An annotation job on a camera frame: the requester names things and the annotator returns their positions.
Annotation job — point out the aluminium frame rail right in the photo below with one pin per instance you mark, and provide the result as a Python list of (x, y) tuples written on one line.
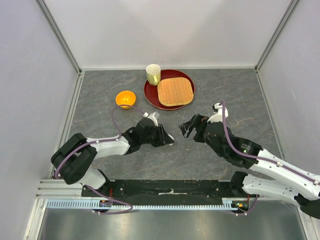
[(276, 34)]

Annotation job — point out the aluminium frame rail left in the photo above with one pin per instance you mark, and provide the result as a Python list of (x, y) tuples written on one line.
[(58, 34)]

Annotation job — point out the aluminium frame rail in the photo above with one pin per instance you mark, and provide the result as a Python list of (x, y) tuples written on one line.
[(58, 34), (276, 34)]

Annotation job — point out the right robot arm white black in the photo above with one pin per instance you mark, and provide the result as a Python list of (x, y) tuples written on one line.
[(288, 182)]

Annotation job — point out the dark red round tray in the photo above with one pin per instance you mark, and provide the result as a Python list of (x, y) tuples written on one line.
[(151, 91)]

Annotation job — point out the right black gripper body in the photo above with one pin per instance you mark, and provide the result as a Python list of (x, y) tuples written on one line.
[(200, 123)]

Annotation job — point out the slotted cable duct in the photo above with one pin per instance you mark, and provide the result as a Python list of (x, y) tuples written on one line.
[(226, 205)]

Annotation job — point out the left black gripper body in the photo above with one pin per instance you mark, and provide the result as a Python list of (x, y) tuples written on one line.
[(157, 136)]

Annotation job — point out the woven bamboo square tray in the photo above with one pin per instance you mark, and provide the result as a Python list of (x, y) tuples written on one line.
[(175, 91)]

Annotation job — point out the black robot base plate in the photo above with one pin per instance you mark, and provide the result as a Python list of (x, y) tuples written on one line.
[(170, 192)]

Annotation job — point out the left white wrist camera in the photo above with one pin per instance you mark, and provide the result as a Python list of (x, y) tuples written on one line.
[(154, 117)]

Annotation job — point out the cream ceramic mug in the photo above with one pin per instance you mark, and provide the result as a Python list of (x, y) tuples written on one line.
[(153, 72)]

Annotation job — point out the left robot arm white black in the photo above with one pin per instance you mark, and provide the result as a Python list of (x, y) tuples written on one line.
[(74, 159)]

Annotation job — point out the orange bowl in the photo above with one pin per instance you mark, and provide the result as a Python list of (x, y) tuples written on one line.
[(125, 99)]

